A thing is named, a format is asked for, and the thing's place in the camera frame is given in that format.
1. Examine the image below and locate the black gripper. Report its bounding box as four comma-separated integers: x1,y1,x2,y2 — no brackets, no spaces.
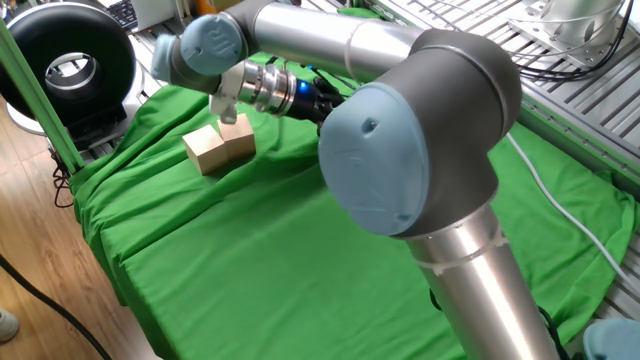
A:
282,77,347,125

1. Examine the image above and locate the reddish wooden cube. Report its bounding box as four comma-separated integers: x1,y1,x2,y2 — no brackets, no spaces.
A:
217,112,257,160

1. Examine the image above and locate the pale wooden cube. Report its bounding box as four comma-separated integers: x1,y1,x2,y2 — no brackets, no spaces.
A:
181,124,230,176

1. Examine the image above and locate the cardboard box yellow tape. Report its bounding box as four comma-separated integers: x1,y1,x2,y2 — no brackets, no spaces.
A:
194,0,246,17

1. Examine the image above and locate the green cloth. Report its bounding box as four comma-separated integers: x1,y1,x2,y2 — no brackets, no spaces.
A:
69,7,639,360

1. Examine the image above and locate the white box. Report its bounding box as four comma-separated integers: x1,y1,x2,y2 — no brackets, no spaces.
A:
130,0,177,32

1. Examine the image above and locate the black keyboard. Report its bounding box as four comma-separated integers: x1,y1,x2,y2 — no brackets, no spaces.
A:
105,0,139,32

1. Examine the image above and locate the white shoe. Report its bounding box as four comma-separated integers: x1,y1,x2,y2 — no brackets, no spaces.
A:
0,308,20,344

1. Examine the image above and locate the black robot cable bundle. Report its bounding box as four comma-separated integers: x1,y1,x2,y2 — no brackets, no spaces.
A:
259,54,361,96

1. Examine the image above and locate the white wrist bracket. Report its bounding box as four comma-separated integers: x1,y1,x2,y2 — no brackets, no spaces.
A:
208,67,249,125

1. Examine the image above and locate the silver mount plate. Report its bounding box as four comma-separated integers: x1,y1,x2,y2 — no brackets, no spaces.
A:
508,0,626,69

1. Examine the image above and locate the thin black wire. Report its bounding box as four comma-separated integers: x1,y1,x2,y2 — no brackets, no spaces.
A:
51,149,76,209

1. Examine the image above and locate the green frame post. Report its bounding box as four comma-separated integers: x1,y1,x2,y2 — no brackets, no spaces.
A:
0,17,86,176

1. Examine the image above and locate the black ring-shaped device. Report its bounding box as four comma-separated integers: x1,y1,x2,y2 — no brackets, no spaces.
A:
0,1,147,151

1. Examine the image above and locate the thick black floor cable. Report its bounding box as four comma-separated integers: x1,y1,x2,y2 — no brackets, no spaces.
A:
0,253,115,360

